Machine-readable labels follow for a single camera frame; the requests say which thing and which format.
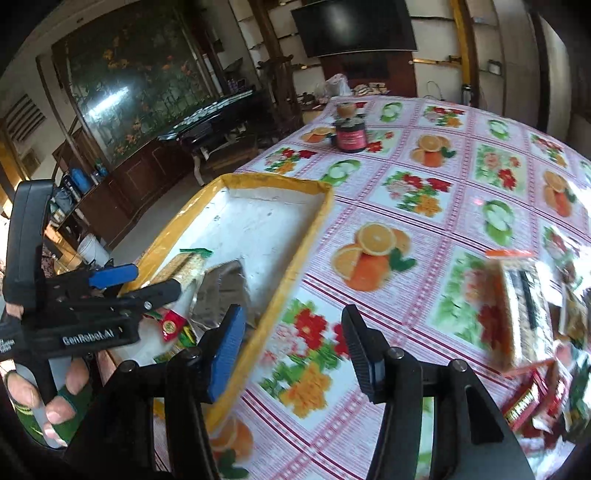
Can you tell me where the large floral wall painting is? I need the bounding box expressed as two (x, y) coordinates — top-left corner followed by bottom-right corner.
(51, 4), (218, 162)

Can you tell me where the person's left hand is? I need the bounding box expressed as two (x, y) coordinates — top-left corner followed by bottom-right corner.
(2, 357), (95, 448)

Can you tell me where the white plastic bag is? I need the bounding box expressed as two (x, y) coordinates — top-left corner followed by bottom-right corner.
(318, 74), (352, 97)

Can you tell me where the white bucket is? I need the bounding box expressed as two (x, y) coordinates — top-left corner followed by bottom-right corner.
(76, 234), (112, 266)

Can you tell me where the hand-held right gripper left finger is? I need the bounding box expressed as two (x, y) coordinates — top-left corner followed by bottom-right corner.
(62, 304), (247, 480)

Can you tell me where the white tray with yellow edge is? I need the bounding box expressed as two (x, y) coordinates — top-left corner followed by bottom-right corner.
(97, 173), (335, 435)

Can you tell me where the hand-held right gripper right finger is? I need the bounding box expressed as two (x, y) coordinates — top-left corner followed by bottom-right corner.
(341, 305), (532, 480)

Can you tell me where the black television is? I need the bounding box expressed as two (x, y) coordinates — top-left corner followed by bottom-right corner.
(291, 0), (417, 58)

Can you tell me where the low wooden chair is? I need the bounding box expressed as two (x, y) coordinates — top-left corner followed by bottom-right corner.
(198, 134), (259, 185)

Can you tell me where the standing air conditioner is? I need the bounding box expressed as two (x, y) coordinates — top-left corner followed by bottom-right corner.
(524, 0), (575, 134)

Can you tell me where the red green snack packet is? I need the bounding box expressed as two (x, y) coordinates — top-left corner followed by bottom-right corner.
(143, 308), (204, 365)

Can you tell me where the black mahjong table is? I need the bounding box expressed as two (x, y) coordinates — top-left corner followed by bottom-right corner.
(157, 88), (266, 162)

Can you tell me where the dark wooden tv panel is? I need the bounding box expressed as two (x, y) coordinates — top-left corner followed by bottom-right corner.
(321, 51), (416, 97)

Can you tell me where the yellow green snack packet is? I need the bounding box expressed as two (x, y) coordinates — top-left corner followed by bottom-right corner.
(558, 284), (591, 342)

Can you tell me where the wall vent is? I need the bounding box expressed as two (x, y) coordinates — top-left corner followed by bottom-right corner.
(4, 95), (47, 141)

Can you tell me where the yellow pillar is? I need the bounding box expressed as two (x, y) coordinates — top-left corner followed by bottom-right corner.
(450, 0), (481, 93)

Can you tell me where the blue bottle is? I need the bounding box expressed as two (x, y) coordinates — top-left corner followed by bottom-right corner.
(69, 168), (93, 192)

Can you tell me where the clear green-edged cracker packet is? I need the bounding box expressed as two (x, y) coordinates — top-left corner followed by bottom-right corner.
(157, 248), (213, 301)

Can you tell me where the fruit print tablecloth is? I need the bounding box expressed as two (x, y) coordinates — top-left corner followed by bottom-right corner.
(152, 95), (591, 480)

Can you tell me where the black jar with red label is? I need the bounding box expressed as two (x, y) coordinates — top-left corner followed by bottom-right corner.
(335, 117), (368, 153)

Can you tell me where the orange cracker packet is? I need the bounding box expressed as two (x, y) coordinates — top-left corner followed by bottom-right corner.
(485, 249), (555, 374)

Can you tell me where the dark wooden sideboard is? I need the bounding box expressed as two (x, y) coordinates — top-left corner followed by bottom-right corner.
(55, 138), (195, 250)

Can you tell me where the silver foil snack packet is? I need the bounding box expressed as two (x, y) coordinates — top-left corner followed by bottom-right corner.
(191, 260), (257, 330)

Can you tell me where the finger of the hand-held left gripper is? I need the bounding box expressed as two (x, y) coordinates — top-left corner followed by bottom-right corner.
(99, 279), (182, 319)
(69, 263), (139, 289)

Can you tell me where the tall dark wooden chair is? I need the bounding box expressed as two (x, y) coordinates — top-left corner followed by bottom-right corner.
(256, 55), (305, 125)

